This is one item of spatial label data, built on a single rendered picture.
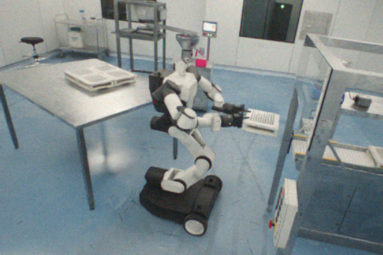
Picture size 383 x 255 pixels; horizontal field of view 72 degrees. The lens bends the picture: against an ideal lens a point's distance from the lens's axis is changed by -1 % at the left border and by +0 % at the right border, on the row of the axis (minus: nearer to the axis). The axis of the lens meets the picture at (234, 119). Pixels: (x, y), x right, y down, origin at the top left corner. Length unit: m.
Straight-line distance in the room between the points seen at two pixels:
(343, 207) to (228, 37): 5.27
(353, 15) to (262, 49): 2.29
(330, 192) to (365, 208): 0.31
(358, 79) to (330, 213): 1.52
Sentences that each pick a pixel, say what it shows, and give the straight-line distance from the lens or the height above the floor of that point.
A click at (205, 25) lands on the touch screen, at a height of 1.31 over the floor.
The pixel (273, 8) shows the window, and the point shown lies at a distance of 6.75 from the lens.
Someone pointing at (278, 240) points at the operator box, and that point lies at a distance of 1.28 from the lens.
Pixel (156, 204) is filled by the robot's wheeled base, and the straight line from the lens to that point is 2.40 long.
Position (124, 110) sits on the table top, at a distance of 2.36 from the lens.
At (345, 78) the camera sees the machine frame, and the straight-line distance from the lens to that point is 1.01.
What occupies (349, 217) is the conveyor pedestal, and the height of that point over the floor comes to 0.34.
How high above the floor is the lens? 1.84
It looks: 26 degrees down
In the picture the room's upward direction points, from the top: 8 degrees clockwise
